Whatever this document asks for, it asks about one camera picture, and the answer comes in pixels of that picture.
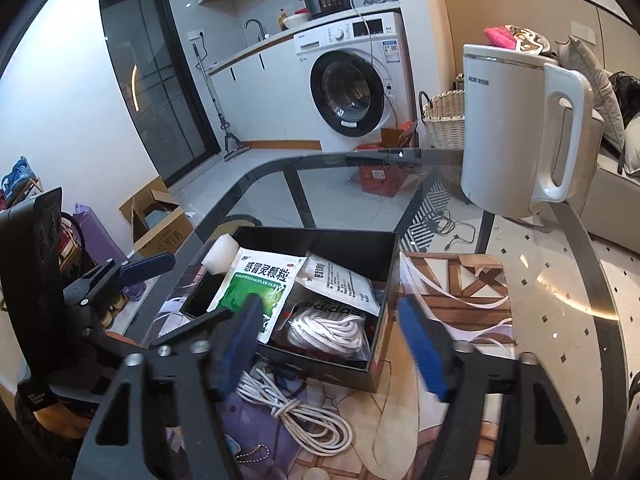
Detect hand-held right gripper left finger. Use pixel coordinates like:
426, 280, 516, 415
75, 294, 266, 480

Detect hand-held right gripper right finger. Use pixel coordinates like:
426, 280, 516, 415
397, 296, 593, 480

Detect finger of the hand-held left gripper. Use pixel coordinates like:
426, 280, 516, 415
80, 307, 236, 361
62, 252, 177, 306

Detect green medicine sachet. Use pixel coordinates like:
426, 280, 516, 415
206, 247, 307, 345

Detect white foam wrap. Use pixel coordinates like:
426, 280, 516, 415
201, 235, 242, 276

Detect black cardboard box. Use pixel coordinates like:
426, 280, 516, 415
180, 226, 403, 393

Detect printed bag of white laces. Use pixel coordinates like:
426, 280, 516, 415
280, 297, 373, 361

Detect white paper sachet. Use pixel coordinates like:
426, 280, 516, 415
295, 254, 383, 317

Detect person's left hand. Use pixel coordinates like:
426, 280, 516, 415
30, 400, 96, 438

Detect brown cardboard box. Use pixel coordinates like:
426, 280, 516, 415
119, 176, 195, 258

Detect printed table mat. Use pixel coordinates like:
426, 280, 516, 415
150, 252, 518, 480

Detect purple yoga mat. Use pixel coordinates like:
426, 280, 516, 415
72, 203, 147, 303

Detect shoe rack with shoes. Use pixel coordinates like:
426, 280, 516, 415
0, 157, 96, 286

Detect black and white striped rug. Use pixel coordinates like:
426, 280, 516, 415
400, 180, 453, 253

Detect flat mop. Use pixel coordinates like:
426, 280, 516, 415
191, 44, 252, 162

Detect red cardboard box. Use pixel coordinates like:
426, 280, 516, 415
357, 147, 431, 196

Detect dark glass door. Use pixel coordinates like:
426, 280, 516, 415
99, 0, 221, 188

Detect white base cabinet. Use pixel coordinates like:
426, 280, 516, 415
207, 35, 326, 151

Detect white electric kettle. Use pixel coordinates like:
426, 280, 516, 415
460, 44, 601, 218

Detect wicker basket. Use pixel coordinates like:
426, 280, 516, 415
420, 89, 467, 150

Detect light grey sofa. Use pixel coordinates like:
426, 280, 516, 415
585, 110, 640, 256

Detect white washing machine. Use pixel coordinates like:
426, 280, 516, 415
292, 11, 416, 142

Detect black backpack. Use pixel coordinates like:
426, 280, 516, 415
610, 72, 640, 176

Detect pink cloth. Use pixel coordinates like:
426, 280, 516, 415
484, 25, 518, 51

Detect patterned cloth pile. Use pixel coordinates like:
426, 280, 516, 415
505, 25, 557, 57

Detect grey cushion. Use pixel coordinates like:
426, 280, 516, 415
557, 36, 626, 153

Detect white coiled cable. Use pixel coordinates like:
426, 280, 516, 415
235, 367, 353, 457

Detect black floor cable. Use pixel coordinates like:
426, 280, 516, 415
425, 210, 476, 251

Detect metal ball chain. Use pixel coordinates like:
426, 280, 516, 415
232, 452, 267, 478

